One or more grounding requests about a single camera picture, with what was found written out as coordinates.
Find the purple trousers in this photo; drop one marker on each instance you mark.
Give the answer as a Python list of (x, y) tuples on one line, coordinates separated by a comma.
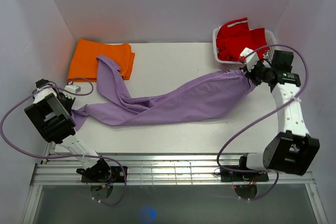
[(211, 96)]

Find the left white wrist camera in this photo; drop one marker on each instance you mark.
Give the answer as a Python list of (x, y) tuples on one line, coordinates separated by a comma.
[(72, 88)]

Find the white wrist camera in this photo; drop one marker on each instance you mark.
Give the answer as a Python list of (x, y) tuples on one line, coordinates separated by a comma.
[(249, 58), (72, 88)]

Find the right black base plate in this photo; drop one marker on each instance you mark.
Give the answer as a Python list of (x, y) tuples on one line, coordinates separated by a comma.
[(231, 176)]

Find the white plastic basket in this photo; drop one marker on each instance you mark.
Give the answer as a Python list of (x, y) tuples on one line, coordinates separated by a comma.
[(235, 65)]

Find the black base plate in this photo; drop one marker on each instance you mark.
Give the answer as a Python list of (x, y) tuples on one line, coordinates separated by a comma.
[(115, 175), (231, 176)]

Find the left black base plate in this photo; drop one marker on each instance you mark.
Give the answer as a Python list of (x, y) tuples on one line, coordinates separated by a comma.
[(115, 175)]

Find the red trousers in basket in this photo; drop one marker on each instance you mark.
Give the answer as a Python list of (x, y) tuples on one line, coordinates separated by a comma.
[(233, 37)]

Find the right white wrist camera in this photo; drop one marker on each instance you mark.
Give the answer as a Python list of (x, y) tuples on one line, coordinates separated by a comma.
[(249, 58)]

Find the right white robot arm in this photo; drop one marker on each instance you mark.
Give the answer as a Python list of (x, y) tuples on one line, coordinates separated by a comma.
[(293, 149)]

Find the folded orange trousers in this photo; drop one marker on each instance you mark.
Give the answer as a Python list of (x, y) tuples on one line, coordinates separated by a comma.
[(85, 64)]

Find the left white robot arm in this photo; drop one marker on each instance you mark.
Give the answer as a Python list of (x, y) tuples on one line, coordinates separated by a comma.
[(50, 113)]

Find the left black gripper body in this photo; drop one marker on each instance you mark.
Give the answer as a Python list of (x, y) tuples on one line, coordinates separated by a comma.
[(66, 102)]

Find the aluminium rail frame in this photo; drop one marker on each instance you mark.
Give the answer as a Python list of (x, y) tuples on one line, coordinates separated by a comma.
[(177, 154)]

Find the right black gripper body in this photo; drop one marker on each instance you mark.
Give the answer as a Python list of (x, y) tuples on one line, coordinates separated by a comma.
[(258, 74)]

